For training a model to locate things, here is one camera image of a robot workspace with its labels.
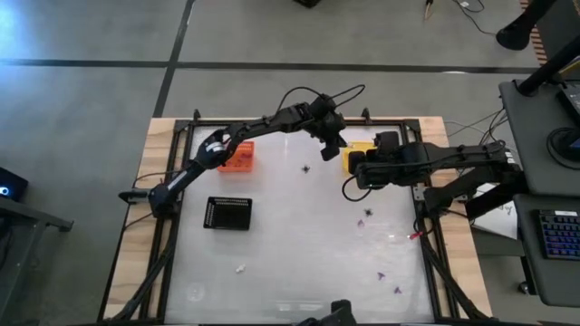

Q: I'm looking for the black plastic basket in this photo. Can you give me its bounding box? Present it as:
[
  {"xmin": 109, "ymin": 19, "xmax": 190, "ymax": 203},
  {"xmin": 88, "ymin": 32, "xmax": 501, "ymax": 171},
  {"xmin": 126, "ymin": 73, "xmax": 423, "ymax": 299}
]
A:
[{"xmin": 202, "ymin": 197, "xmax": 254, "ymax": 231}]

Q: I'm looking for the orange plastic basket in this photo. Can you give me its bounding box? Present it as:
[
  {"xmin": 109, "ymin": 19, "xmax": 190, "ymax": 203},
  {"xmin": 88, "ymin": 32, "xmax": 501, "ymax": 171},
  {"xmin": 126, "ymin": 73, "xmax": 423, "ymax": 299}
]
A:
[{"xmin": 216, "ymin": 139, "xmax": 256, "ymax": 174}]

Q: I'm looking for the yellow plastic basket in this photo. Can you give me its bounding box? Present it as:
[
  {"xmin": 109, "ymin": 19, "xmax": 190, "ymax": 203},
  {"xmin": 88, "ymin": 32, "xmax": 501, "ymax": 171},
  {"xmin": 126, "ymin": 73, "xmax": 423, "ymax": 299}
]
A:
[{"xmin": 342, "ymin": 140, "xmax": 378, "ymax": 175}]

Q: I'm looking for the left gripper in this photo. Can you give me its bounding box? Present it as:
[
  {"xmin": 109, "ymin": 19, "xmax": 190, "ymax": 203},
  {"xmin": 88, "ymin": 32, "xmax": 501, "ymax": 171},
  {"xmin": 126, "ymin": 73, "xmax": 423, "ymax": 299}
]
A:
[{"xmin": 307, "ymin": 93, "xmax": 348, "ymax": 162}]

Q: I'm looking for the dark grey metal stand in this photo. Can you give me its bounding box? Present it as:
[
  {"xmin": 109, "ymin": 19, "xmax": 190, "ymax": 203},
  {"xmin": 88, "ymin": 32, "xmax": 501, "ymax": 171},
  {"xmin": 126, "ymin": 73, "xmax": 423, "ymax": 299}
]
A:
[{"xmin": 0, "ymin": 197, "xmax": 75, "ymax": 326}]

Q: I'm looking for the wooden slatted panel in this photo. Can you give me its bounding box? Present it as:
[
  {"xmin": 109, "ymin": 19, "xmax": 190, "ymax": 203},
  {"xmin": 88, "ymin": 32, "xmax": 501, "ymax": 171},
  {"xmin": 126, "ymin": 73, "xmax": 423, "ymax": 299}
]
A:
[{"xmin": 519, "ymin": 0, "xmax": 550, "ymax": 67}]

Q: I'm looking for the black box with blue light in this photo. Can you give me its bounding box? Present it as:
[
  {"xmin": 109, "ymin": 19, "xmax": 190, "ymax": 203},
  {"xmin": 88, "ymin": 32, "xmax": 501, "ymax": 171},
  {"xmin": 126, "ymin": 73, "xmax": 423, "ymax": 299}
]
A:
[{"xmin": 0, "ymin": 166, "xmax": 30, "ymax": 203}]

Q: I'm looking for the black camera cable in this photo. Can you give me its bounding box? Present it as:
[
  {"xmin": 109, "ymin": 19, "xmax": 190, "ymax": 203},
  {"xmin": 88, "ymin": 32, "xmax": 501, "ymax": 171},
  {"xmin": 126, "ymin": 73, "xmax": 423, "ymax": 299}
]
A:
[
  {"xmin": 341, "ymin": 175, "xmax": 375, "ymax": 204},
  {"xmin": 276, "ymin": 83, "xmax": 366, "ymax": 114}
]

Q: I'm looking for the grey side desk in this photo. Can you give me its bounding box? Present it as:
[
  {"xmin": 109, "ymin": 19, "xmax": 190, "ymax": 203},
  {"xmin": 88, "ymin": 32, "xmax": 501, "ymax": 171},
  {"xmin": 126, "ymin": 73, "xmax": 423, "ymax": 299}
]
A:
[
  {"xmin": 498, "ymin": 79, "xmax": 580, "ymax": 197},
  {"xmin": 513, "ymin": 193, "xmax": 580, "ymax": 309}
]

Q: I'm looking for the black laptop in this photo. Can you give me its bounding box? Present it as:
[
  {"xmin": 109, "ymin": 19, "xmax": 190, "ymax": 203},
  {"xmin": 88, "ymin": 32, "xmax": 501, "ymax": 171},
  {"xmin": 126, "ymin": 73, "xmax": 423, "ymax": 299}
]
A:
[{"xmin": 557, "ymin": 83, "xmax": 580, "ymax": 117}]

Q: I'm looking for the white paper sheet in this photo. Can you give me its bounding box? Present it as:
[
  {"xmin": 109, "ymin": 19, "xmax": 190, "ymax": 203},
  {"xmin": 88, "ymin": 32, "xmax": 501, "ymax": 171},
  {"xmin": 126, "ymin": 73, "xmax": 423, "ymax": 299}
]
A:
[{"xmin": 470, "ymin": 179, "xmax": 520, "ymax": 241}]

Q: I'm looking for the black right camera cable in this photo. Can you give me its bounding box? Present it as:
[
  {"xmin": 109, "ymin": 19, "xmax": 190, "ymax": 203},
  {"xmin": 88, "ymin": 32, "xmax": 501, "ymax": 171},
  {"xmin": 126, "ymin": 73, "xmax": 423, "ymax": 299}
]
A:
[{"xmin": 341, "ymin": 175, "xmax": 375, "ymax": 204}]

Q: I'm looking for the backlit black keyboard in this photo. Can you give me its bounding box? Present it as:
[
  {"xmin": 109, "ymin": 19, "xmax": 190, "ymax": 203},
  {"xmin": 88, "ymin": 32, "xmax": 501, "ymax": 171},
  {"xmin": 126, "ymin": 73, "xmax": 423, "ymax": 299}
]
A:
[{"xmin": 537, "ymin": 208, "xmax": 580, "ymax": 262}]

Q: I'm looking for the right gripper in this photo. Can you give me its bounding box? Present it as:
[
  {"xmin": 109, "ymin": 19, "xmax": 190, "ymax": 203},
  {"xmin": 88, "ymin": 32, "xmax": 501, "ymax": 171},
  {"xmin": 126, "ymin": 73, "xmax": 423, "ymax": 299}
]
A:
[{"xmin": 347, "ymin": 130, "xmax": 403, "ymax": 176}]

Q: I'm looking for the black left camera cable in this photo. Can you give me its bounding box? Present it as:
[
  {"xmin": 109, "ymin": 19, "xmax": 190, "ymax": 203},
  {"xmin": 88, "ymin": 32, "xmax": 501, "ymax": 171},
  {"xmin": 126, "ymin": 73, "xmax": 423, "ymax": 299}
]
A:
[{"xmin": 276, "ymin": 83, "xmax": 366, "ymax": 114}]

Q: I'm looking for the black round desk device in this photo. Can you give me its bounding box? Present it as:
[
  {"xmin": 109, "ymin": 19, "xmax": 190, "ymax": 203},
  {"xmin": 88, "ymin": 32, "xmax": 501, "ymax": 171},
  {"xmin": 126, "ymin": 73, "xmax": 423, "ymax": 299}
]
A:
[{"xmin": 546, "ymin": 126, "xmax": 580, "ymax": 159}]

